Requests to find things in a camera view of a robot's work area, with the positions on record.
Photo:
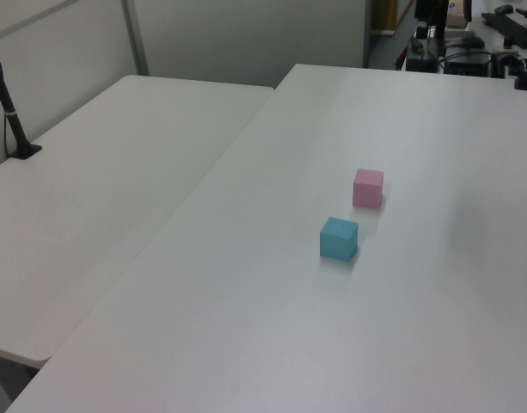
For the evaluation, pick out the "pink foam cube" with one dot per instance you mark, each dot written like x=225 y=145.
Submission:
x=367 y=191

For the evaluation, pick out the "white side table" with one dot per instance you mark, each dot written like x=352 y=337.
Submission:
x=95 y=193

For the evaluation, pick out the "grey partition frame post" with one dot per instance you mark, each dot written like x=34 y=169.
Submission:
x=136 y=41

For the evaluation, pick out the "light wooden board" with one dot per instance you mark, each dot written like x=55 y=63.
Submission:
x=383 y=15

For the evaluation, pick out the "black electronics box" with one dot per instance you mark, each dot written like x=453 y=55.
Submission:
x=421 y=60

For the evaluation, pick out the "black camera pole stand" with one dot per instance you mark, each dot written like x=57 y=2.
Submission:
x=11 y=122

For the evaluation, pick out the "dark upright stand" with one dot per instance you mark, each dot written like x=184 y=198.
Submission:
x=430 y=17

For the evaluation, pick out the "long black bar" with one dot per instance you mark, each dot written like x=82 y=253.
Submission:
x=510 y=28

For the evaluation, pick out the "black power supply box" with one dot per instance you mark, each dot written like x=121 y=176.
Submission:
x=467 y=64

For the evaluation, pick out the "blue foam cube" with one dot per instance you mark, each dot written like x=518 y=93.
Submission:
x=337 y=241

